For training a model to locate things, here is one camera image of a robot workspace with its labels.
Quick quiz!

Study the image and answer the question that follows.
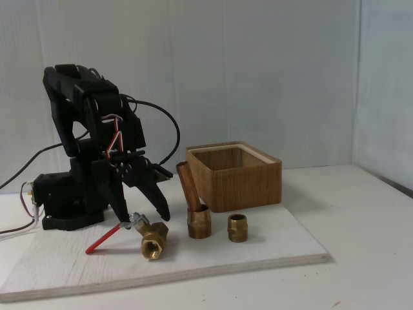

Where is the red servo wire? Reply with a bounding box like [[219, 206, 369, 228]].
[[101, 115, 126, 161]]

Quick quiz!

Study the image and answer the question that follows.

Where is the brass ball valve red handle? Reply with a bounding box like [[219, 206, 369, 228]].
[[85, 212, 169, 260]]

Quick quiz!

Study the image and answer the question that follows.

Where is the tall brass pipe fitting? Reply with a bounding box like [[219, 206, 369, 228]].
[[186, 205, 212, 240]]

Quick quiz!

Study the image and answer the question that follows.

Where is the short brass threaded nipple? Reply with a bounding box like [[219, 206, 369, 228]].
[[227, 213, 247, 243]]

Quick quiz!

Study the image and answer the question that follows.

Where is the copper pipe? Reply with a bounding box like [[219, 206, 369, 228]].
[[176, 161, 203, 212]]

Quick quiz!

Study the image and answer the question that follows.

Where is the red power wire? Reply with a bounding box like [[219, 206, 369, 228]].
[[0, 181, 38, 235]]

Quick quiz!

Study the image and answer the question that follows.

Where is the white wooden board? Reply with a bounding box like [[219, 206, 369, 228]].
[[0, 190, 333, 304]]

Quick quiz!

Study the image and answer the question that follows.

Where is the white power wire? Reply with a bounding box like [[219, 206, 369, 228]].
[[0, 206, 43, 242]]

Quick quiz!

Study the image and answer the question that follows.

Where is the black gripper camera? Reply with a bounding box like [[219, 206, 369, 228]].
[[154, 162, 172, 181]]

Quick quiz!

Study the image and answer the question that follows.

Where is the brown wooden box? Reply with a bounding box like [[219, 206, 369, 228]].
[[185, 140, 283, 213]]

